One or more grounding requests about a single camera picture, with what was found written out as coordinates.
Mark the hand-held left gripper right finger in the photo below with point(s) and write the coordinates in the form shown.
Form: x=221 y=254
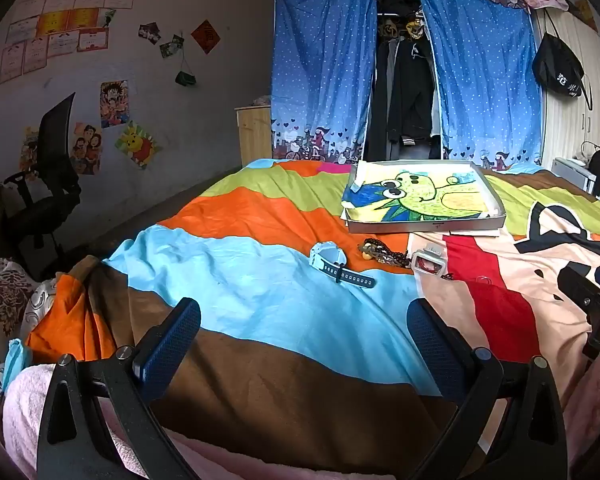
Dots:
x=435 y=345

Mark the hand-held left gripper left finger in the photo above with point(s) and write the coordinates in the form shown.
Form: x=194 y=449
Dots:
x=172 y=345

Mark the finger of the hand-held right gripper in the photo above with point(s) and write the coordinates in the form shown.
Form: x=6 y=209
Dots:
x=580 y=287

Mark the silver metal bangles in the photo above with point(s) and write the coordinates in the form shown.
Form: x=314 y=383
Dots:
x=481 y=279

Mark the light blue wristwatch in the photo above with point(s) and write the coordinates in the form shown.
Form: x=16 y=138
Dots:
x=330 y=260

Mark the white box with cartoon drawing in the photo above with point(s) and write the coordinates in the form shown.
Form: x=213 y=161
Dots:
x=425 y=195

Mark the colourful striped bedsheet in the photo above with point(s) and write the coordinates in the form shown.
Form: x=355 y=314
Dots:
x=260 y=270

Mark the white appliance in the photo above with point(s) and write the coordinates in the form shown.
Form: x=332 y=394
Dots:
x=570 y=172

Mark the pink towel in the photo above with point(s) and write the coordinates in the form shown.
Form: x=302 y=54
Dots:
x=25 y=410

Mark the beige wardrobe doors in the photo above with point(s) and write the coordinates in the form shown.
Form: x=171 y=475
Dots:
x=570 y=125

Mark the floral patterned pillow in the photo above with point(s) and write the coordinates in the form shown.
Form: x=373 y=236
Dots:
x=5 y=295

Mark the black office chair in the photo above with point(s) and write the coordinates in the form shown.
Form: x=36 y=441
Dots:
x=45 y=200

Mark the wooden cabinet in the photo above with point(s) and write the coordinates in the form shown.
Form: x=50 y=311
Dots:
x=252 y=135

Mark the blue dotted wardrobe curtain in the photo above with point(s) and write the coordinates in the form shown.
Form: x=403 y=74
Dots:
x=320 y=70
x=485 y=75

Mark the dark hanging clothes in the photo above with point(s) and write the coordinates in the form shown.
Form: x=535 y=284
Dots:
x=405 y=90

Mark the small green hanging pouch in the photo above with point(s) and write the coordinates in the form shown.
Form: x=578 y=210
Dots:
x=185 y=78

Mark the yellow cartoon wall poster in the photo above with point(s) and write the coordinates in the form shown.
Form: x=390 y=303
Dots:
x=137 y=144

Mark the family cartoon wall drawing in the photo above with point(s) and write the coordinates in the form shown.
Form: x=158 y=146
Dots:
x=86 y=149

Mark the anime wall poster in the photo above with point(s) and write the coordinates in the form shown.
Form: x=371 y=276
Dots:
x=114 y=104

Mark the small wall photo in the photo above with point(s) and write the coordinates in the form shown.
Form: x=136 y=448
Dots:
x=172 y=46
x=150 y=33

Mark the red diamond wall paper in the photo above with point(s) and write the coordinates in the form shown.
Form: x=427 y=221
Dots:
x=203 y=36

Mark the group of wall certificates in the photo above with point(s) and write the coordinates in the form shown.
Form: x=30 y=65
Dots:
x=55 y=30

